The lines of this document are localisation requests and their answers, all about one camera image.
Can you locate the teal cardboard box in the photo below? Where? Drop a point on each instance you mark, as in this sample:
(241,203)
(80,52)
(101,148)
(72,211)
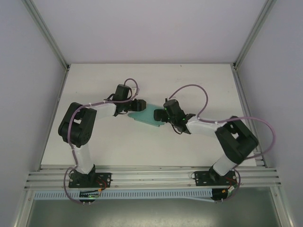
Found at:
(144,117)

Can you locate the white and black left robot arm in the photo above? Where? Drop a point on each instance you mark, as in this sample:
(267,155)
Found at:
(81,156)

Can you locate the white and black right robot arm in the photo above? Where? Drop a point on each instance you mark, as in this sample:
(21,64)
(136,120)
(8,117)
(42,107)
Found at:
(203,127)

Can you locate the black round base unit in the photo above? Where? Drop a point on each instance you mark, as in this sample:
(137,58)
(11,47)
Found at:
(220,197)
(87,200)

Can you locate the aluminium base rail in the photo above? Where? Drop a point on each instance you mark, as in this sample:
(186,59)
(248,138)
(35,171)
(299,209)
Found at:
(151,177)

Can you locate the aluminium side rail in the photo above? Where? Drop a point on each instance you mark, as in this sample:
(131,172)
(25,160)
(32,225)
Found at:
(241,89)
(55,113)

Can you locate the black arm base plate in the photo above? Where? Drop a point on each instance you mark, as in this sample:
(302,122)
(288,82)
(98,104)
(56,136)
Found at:
(201,179)
(106,176)

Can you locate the aluminium frame post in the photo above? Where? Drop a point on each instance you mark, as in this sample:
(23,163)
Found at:
(48,35)
(252,35)

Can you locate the aluminium lower frame bar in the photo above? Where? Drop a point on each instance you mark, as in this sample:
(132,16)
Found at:
(281,208)
(23,210)

